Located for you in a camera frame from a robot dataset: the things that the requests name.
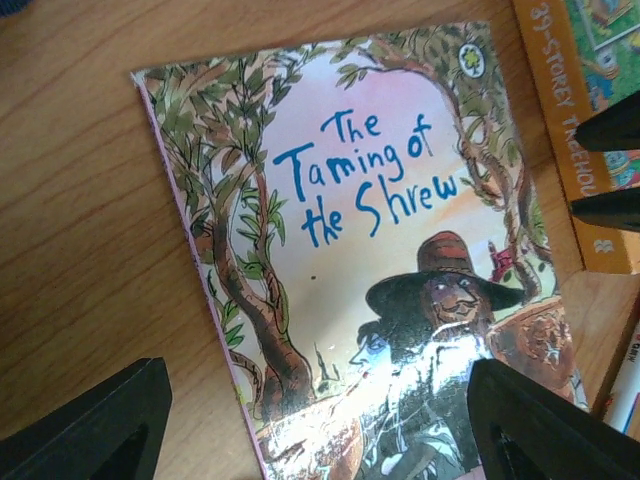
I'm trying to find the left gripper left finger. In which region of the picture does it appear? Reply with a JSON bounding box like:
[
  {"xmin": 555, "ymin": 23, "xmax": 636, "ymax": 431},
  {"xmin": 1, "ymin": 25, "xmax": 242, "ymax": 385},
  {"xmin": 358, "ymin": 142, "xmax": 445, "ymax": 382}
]
[{"xmin": 1, "ymin": 358, "xmax": 172, "ymax": 479}]

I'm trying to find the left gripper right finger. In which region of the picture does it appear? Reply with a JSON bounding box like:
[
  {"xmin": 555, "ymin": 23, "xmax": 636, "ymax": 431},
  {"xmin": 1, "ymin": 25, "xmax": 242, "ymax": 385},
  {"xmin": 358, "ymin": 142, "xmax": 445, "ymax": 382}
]
[{"xmin": 467, "ymin": 359, "xmax": 639, "ymax": 480}]

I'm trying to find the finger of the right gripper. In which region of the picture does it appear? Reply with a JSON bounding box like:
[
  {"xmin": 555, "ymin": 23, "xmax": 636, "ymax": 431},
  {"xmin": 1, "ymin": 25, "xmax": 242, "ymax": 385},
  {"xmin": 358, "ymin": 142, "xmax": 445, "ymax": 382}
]
[
  {"xmin": 577, "ymin": 92, "xmax": 640, "ymax": 151},
  {"xmin": 570, "ymin": 187, "xmax": 640, "ymax": 231}
]

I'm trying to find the navy blue backpack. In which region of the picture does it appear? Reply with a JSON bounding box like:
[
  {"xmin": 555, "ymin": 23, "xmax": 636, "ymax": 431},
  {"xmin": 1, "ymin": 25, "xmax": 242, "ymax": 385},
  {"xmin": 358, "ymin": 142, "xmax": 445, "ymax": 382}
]
[{"xmin": 0, "ymin": 0, "xmax": 31, "ymax": 18}]

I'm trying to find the orange Treehouse book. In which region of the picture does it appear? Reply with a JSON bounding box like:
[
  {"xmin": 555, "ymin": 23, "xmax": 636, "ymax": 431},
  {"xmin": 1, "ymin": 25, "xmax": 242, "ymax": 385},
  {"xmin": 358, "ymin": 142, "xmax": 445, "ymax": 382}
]
[{"xmin": 510, "ymin": 0, "xmax": 640, "ymax": 275}]

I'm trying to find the green white glue stick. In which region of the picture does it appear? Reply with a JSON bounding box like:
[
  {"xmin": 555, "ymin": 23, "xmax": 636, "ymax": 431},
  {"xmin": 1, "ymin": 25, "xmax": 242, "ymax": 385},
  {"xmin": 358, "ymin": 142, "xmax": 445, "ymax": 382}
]
[{"xmin": 603, "ymin": 324, "xmax": 640, "ymax": 434}]

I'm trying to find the pink Taming Shrew book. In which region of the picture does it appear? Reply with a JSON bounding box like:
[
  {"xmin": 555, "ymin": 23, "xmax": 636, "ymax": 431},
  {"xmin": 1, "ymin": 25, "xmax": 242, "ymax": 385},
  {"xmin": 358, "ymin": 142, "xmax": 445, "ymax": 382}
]
[{"xmin": 133, "ymin": 21, "xmax": 587, "ymax": 479}]

